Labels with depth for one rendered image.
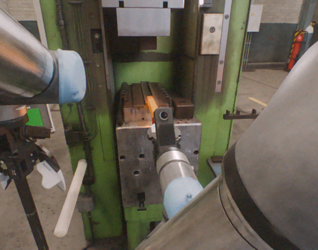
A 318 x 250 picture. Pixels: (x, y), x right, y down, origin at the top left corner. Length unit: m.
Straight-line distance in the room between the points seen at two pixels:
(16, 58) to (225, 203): 0.21
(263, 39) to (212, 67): 7.45
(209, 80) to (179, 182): 0.80
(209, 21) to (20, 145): 0.87
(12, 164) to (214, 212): 0.41
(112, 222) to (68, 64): 1.33
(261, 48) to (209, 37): 7.50
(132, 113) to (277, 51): 8.26
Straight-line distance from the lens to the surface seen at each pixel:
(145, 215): 1.23
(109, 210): 1.47
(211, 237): 0.19
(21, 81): 0.25
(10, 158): 0.50
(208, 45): 1.07
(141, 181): 1.07
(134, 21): 0.89
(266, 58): 8.76
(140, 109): 0.94
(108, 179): 1.31
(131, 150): 0.96
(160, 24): 0.89
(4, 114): 0.48
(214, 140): 1.27
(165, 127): 0.52
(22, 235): 1.89
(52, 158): 0.55
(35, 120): 0.85
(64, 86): 0.31
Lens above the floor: 1.30
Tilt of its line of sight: 25 degrees down
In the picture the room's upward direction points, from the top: straight up
